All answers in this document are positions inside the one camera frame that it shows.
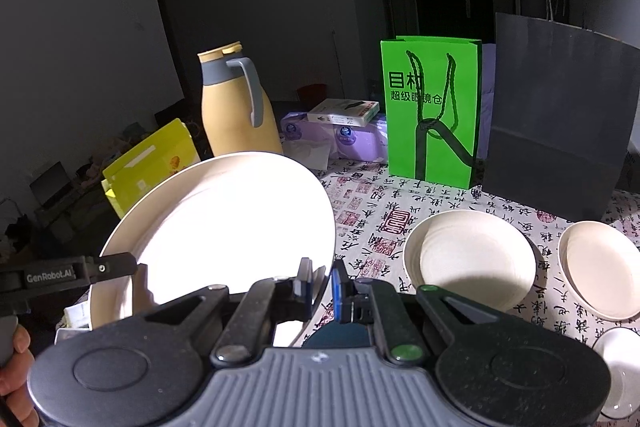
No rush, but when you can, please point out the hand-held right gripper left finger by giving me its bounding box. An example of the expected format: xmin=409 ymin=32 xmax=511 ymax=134
xmin=131 ymin=258 xmax=327 ymax=369

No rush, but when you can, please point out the green paper bag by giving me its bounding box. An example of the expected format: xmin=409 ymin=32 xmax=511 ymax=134
xmin=380 ymin=36 xmax=483 ymax=190

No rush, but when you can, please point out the large cream plate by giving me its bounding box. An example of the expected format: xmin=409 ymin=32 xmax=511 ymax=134
xmin=89 ymin=151 xmax=335 ymax=348

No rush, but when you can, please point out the black paper bag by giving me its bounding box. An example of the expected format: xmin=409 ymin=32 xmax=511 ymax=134
xmin=484 ymin=0 xmax=640 ymax=223

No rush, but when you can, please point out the small white box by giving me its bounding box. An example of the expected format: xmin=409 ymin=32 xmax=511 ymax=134
xmin=307 ymin=99 xmax=380 ymax=126

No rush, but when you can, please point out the white bowl with black rim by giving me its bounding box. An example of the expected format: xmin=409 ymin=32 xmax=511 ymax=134
xmin=592 ymin=327 xmax=640 ymax=419

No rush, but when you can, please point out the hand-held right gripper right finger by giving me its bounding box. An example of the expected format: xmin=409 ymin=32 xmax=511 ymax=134
xmin=330 ymin=259 xmax=506 ymax=365

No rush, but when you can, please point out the yellow thermos jug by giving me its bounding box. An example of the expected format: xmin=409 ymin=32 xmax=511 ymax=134
xmin=196 ymin=41 xmax=284 ymax=158

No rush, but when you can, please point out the cream deep plate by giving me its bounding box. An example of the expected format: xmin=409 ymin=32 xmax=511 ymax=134
xmin=404 ymin=209 xmax=537 ymax=314
xmin=557 ymin=221 xmax=640 ymax=323

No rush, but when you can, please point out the white paper sheet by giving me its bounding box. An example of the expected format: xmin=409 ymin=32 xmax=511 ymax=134
xmin=287 ymin=141 xmax=333 ymax=171

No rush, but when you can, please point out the person's left hand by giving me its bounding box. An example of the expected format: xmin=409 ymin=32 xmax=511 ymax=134
xmin=0 ymin=323 xmax=36 ymax=427

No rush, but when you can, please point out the calligraphy printed tablecloth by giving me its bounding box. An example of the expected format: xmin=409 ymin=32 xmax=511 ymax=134
xmin=280 ymin=137 xmax=640 ymax=423

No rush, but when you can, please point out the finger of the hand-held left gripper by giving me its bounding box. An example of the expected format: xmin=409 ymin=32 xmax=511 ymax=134
xmin=79 ymin=253 xmax=137 ymax=286

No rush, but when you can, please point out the yellow snack box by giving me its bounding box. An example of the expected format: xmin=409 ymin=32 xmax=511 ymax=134
xmin=101 ymin=118 xmax=202 ymax=218

